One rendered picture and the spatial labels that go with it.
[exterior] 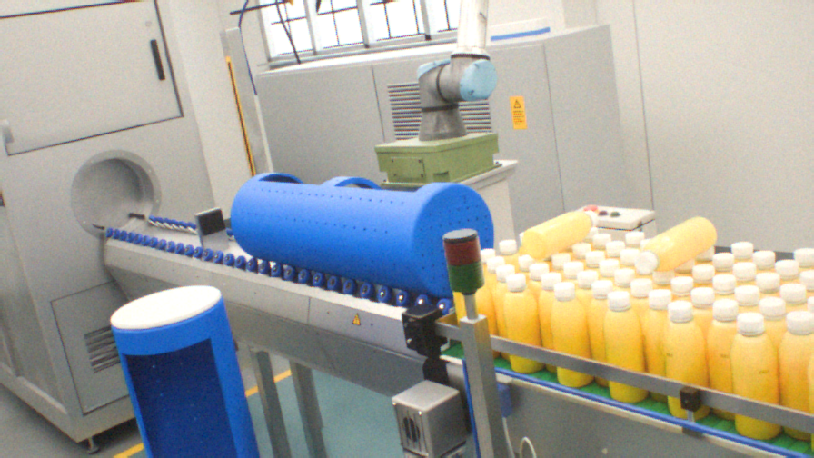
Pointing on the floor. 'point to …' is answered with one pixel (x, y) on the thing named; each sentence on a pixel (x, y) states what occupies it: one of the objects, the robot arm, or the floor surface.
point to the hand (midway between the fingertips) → (332, 6)
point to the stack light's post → (483, 387)
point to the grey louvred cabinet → (355, 106)
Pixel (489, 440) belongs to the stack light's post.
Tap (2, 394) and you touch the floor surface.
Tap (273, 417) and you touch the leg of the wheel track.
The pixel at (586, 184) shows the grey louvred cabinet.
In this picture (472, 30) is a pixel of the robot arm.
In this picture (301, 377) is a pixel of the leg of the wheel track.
